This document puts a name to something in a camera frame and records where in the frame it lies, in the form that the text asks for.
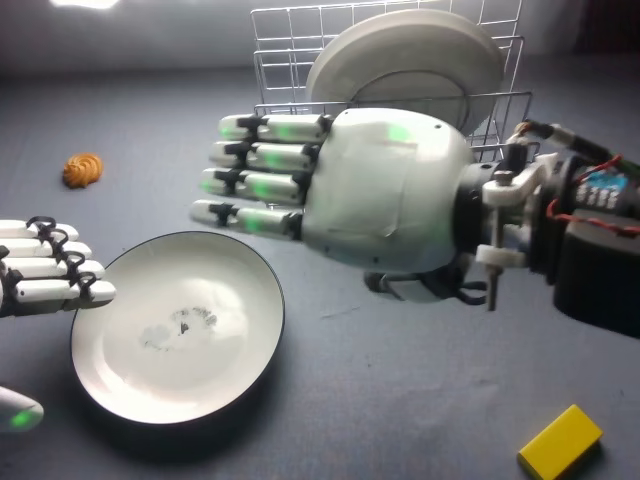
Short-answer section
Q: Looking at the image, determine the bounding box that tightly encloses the plain white plate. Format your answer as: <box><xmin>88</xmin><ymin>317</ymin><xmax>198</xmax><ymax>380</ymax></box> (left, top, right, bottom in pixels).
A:
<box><xmin>304</xmin><ymin>8</ymin><xmax>506</xmax><ymax>136</ymax></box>

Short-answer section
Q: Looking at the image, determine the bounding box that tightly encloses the orange swirl cookie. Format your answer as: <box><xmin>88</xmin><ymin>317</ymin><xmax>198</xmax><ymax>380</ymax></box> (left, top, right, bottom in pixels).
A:
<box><xmin>62</xmin><ymin>152</ymin><xmax>105</xmax><ymax>190</ymax></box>

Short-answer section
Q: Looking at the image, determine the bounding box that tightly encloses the white plate with black rim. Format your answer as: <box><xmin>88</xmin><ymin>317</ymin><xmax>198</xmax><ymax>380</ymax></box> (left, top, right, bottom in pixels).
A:
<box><xmin>69</xmin><ymin>229</ymin><xmax>287</xmax><ymax>426</ymax></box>

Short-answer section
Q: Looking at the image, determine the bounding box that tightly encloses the black camera cable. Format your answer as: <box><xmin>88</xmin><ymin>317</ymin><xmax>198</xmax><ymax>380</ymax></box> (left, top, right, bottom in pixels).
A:
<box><xmin>455</xmin><ymin>279</ymin><xmax>489</xmax><ymax>305</ymax></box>

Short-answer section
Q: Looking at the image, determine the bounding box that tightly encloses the yellow rectangular block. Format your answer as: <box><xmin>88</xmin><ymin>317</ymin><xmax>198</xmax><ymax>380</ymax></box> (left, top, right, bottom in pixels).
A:
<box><xmin>517</xmin><ymin>403</ymin><xmax>605</xmax><ymax>480</ymax></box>

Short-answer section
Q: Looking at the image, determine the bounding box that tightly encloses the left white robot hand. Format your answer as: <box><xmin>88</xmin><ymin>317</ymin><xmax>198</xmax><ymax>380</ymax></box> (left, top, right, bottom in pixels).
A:
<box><xmin>0</xmin><ymin>215</ymin><xmax>117</xmax><ymax>434</ymax></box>

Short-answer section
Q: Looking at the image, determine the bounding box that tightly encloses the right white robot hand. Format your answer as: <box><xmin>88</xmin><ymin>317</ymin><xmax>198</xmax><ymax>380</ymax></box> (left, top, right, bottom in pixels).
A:
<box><xmin>188</xmin><ymin>108</ymin><xmax>475</xmax><ymax>306</ymax></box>

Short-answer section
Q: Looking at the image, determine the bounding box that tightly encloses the silver wire dish rack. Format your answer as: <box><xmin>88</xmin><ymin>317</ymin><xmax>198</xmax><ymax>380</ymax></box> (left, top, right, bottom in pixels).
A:
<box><xmin>249</xmin><ymin>0</ymin><xmax>535</xmax><ymax>164</ymax></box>

